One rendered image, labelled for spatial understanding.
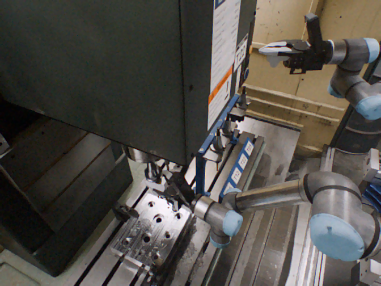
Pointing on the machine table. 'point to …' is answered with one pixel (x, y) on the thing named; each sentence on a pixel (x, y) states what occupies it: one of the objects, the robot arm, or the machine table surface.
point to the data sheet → (223, 38)
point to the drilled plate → (178, 225)
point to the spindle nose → (136, 155)
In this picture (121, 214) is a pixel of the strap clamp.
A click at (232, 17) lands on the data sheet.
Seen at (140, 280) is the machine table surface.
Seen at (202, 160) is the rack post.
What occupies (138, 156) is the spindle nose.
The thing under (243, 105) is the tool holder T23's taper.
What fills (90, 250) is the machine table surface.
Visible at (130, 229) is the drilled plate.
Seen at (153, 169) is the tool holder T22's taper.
